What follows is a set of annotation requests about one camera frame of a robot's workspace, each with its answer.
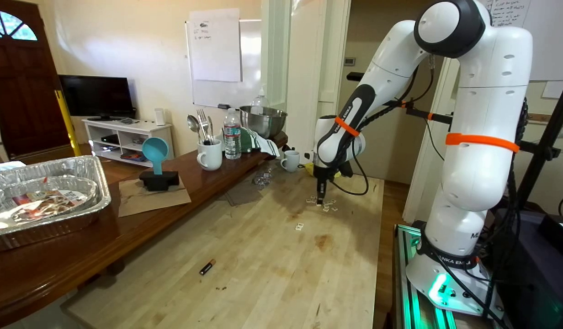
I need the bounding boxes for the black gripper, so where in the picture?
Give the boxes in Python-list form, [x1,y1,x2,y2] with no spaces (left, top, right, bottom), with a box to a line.
[312,165,332,207]

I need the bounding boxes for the small white mug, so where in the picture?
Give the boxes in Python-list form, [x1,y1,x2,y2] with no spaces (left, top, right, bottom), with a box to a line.
[277,148,303,174]

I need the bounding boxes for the clear crumpled plastic bag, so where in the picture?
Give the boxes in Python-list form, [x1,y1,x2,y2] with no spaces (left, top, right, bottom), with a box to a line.
[250,167,277,189]

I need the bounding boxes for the white green cloth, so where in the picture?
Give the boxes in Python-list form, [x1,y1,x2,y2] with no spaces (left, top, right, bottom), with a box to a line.
[240,125,286,161]

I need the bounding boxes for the stainless steel bowl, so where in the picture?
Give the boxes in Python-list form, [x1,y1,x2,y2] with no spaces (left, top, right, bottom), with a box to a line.
[237,105,288,139]

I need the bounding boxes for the clear water bottle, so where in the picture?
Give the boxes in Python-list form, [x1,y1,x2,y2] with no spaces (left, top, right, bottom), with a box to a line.
[220,108,242,161]

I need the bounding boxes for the clear plastic spray bottle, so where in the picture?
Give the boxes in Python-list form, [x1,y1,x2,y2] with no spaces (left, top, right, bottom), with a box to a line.
[250,92,268,117]

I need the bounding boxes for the large white mug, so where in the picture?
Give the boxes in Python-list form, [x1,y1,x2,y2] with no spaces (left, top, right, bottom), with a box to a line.
[195,136,224,172]

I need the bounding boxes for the metal spoon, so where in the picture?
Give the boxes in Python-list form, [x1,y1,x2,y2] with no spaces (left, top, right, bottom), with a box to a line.
[197,108,215,141]
[184,112,204,141]

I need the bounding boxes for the aluminium robot mounting stand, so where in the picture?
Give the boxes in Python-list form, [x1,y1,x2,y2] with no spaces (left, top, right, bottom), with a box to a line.
[389,222,507,329]

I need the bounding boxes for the black marker pen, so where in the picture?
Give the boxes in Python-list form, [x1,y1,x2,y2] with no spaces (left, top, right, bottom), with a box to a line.
[197,258,217,278]

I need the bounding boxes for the brown paper sheet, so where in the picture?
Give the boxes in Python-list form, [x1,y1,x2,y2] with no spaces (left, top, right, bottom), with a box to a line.
[114,176,193,220]

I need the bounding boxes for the black holder base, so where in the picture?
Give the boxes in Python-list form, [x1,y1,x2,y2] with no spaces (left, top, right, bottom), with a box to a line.
[138,170,180,192]

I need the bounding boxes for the blue plastic scoop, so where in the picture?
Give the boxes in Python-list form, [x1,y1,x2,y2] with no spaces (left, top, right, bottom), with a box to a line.
[140,136,171,178]

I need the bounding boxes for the white paper sheet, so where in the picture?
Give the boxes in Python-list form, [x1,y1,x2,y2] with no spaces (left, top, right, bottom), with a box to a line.
[186,8,242,85]

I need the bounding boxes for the white television stand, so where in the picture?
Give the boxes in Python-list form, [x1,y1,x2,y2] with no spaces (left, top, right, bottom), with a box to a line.
[81,117,176,169]

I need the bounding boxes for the black controller cabinet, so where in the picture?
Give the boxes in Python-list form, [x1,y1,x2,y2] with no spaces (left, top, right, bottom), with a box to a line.
[493,209,563,329]

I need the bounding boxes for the black tripod pole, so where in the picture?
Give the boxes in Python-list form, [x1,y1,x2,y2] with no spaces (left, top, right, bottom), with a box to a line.
[511,66,563,212]

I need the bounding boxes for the black power box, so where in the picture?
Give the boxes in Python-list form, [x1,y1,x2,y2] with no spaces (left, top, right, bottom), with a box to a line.
[535,212,563,258]

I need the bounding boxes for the aluminium foil tray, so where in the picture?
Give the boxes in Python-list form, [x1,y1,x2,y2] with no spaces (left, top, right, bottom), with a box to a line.
[0,154,113,242]

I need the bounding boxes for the black flat television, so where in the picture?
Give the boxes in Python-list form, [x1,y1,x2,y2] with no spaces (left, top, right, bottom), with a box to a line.
[56,74,138,123]

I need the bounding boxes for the yellow spirit level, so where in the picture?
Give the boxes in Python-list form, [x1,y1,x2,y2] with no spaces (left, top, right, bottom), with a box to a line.
[52,90,83,158]

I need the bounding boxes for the dark brown wooden table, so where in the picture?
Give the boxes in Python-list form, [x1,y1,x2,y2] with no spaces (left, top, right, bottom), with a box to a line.
[0,130,288,328]

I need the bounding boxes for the red white snack packets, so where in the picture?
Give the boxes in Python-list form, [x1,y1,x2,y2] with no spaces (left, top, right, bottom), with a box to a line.
[0,181,91,225]

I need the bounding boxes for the brown door arched window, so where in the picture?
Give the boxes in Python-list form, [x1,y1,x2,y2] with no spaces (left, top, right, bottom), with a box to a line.
[0,0,72,161]

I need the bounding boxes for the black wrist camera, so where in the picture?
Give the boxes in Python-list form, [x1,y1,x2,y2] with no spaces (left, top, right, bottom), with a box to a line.
[328,161,356,181]

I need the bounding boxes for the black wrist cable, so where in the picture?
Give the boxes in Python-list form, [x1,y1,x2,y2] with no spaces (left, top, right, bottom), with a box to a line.
[328,139,370,198]

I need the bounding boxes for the orange velcro strap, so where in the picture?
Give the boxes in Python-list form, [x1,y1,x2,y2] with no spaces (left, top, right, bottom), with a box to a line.
[443,130,520,156]
[332,116,361,139]

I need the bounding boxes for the white door frame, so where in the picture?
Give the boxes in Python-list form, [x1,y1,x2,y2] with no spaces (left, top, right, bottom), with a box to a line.
[259,0,352,154]

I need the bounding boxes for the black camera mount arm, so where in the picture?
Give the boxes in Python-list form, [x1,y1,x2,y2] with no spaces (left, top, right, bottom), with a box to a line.
[396,99,460,134]

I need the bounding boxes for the wall whiteboard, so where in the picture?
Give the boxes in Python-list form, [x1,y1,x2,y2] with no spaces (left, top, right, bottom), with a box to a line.
[182,17,262,110]

